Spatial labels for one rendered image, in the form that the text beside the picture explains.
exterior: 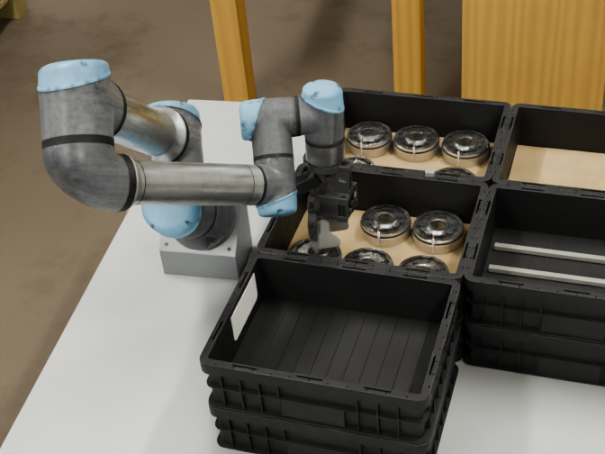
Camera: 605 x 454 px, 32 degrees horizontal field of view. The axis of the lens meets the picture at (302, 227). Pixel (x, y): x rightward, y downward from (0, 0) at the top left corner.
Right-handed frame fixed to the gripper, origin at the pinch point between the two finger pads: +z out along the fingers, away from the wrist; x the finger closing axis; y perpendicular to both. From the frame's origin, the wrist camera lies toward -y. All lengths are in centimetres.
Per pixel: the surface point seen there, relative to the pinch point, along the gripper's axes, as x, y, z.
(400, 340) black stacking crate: -20.1, 21.3, 4.7
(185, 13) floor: 251, -141, 55
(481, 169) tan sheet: 34.5, 26.8, -2.0
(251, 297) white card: -20.7, -7.0, -0.6
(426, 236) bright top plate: 6.0, 20.6, -1.6
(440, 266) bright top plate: -2.1, 25.1, -0.5
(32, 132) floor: 150, -164, 67
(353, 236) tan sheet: 7.0, 5.2, 1.3
